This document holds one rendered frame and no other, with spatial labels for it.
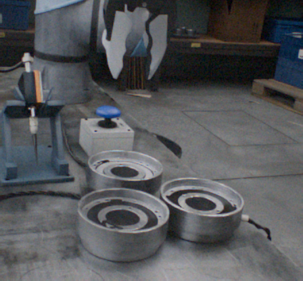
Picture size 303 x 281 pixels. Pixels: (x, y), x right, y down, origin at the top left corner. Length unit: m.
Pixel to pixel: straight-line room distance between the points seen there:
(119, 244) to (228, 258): 0.13
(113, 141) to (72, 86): 0.30
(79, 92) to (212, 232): 0.57
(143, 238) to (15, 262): 0.13
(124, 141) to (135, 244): 0.30
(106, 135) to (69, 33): 0.33
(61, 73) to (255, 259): 0.63
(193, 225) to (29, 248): 0.19
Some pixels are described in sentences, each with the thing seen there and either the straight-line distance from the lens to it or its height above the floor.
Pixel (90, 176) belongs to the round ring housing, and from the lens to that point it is 0.70.
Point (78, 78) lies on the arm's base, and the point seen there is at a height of 0.85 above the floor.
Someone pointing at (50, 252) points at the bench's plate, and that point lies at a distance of 0.59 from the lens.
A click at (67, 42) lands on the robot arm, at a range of 1.09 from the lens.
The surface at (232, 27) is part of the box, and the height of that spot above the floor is 0.58.
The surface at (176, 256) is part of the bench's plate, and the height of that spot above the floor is 0.80.
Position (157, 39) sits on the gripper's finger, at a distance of 0.71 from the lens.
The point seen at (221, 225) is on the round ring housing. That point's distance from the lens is 0.62.
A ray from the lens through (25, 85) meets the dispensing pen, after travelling 0.75.
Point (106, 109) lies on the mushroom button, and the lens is 0.83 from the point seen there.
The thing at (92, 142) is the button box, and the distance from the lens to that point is 0.81.
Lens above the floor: 1.12
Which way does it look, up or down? 19 degrees down
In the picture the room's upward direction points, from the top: 7 degrees clockwise
